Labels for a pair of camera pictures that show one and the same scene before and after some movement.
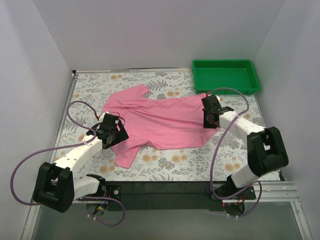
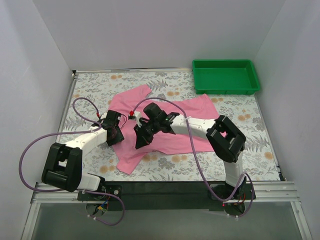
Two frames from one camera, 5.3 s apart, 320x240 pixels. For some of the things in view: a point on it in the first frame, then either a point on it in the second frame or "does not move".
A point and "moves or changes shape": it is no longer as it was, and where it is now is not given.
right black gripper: (206, 118) -> (144, 132)
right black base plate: (230, 189) does not move
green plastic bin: (238, 74) does not move
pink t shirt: (162, 123) moves or changes shape
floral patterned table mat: (224, 157) does not move
